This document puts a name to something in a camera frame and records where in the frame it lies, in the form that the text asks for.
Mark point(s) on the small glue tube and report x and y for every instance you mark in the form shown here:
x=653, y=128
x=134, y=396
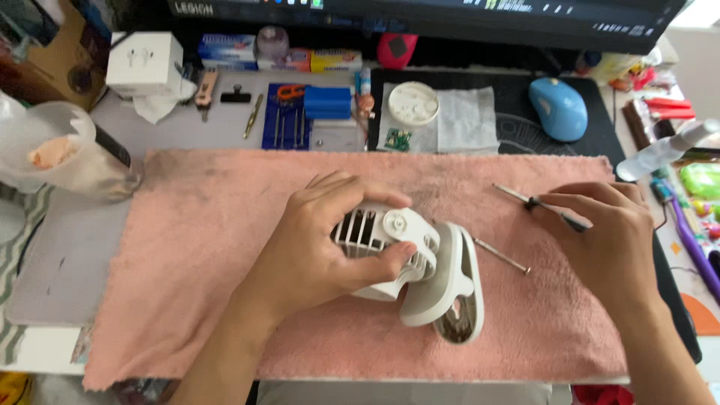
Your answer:
x=364, y=84

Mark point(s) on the person's left hand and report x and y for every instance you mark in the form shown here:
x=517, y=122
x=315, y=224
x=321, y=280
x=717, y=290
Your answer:
x=315, y=253

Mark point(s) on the silver screwdriver bit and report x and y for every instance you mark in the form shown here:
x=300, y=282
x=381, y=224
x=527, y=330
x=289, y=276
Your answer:
x=500, y=255

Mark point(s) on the cardboard box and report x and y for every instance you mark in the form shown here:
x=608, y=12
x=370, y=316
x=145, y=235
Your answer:
x=50, y=50

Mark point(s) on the brass tweezers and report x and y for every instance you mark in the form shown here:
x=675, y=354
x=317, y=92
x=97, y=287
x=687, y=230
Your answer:
x=253, y=115

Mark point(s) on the green circuit board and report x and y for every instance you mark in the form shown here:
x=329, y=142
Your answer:
x=398, y=139

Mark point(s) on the blue computer mouse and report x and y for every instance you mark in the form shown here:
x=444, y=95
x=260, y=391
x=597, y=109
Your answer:
x=558, y=108

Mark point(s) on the heap of colourful clutter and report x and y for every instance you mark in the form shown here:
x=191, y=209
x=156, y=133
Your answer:
x=675, y=140

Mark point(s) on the blue screwdriver set case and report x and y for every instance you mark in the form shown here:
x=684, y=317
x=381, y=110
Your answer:
x=292, y=118

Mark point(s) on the black monitor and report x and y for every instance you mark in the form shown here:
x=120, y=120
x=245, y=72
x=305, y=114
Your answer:
x=427, y=17

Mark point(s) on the clear spray bottle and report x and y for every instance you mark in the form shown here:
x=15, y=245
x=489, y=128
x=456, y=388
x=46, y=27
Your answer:
x=664, y=151

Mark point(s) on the purple toothbrush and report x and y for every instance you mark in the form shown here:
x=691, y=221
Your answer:
x=686, y=230

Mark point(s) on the person's right fingers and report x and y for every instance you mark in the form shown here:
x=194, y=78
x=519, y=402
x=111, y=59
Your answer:
x=568, y=208

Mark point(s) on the clear round lid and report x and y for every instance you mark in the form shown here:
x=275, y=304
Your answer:
x=273, y=40

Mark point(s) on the crumpled white tissue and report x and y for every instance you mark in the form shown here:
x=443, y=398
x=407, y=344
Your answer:
x=160, y=104

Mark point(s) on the person's right hand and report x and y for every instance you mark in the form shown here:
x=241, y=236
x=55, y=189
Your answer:
x=607, y=242

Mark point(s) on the clear plastic container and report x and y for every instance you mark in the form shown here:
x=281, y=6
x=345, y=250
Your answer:
x=62, y=152

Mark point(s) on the yellow red box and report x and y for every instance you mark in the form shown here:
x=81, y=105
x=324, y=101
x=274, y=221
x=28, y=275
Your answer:
x=315, y=59

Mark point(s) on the pink towel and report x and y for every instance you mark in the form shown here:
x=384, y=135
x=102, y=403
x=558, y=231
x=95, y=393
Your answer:
x=197, y=253

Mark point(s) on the blue white toothpaste box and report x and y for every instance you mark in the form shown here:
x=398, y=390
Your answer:
x=228, y=52

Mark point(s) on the white paper towel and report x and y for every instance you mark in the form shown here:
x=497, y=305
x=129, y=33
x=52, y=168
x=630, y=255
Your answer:
x=467, y=121

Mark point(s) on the grey desk mat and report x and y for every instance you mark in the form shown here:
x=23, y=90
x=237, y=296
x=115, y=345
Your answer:
x=73, y=247

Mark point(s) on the white clip fan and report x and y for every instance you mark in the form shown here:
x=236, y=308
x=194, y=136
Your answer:
x=422, y=264

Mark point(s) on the red plastic object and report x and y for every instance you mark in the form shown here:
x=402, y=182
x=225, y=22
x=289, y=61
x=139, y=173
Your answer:
x=396, y=49

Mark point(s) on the white earbuds box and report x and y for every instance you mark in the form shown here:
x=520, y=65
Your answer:
x=145, y=63

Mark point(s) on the black mouse pad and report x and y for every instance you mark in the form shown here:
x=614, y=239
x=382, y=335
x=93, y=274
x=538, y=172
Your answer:
x=517, y=112

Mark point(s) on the black binder clip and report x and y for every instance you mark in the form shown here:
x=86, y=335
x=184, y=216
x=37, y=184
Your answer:
x=235, y=95

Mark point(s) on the white round plastic cover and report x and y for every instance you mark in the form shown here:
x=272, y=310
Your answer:
x=413, y=103

